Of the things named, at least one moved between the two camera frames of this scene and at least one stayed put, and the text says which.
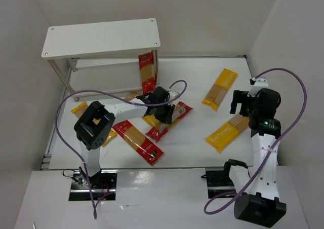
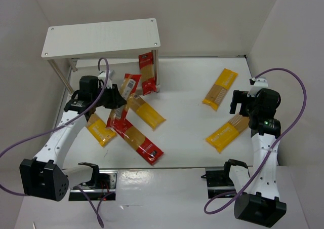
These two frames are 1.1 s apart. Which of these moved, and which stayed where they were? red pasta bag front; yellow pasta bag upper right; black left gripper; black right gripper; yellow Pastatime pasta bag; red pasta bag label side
Moved: red pasta bag label side; black left gripper
Stayed: red pasta bag front; black right gripper; yellow pasta bag upper right; yellow Pastatime pasta bag
